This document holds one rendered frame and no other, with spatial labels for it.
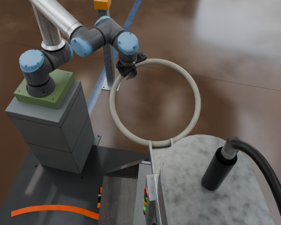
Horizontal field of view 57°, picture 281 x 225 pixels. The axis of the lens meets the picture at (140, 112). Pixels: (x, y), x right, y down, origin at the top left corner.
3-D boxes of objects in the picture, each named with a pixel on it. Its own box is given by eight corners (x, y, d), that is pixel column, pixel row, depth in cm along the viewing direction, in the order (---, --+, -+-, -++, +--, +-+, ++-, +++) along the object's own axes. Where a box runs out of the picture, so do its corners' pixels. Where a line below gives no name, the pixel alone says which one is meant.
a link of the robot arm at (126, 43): (127, 26, 113) (143, 41, 112) (126, 40, 125) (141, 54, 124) (111, 39, 111) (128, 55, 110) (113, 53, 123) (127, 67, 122)
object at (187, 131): (206, 143, 135) (208, 142, 132) (112, 151, 132) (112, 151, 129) (193, 57, 147) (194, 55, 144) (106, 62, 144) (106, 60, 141)
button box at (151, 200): (153, 225, 96) (159, 200, 73) (146, 226, 96) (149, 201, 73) (150, 203, 101) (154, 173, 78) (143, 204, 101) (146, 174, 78)
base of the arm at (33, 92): (21, 94, 175) (17, 84, 167) (35, 75, 186) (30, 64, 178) (48, 100, 173) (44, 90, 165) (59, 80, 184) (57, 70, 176)
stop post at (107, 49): (121, 79, 313) (116, -8, 226) (117, 91, 301) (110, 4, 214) (105, 77, 315) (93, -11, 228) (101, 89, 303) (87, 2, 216)
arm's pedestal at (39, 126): (33, 168, 242) (-7, 114, 174) (56, 125, 272) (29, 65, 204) (83, 181, 236) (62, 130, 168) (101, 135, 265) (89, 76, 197)
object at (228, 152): (221, 189, 57) (250, 152, 43) (204, 192, 57) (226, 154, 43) (216, 172, 59) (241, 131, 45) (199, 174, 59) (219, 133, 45)
